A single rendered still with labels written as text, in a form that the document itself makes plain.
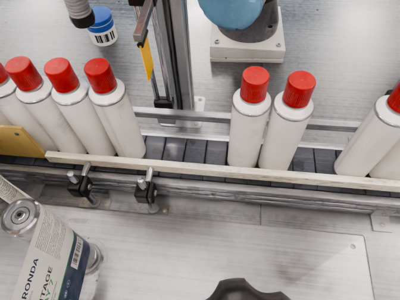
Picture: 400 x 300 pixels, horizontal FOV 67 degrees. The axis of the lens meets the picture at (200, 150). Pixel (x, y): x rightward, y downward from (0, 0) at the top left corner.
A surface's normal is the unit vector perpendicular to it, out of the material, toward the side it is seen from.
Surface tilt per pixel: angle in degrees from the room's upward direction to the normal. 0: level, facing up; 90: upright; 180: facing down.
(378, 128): 90
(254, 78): 2
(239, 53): 90
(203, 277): 0
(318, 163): 0
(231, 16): 96
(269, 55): 90
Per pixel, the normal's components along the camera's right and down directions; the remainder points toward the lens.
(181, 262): -0.04, -0.53
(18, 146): -0.11, 0.84
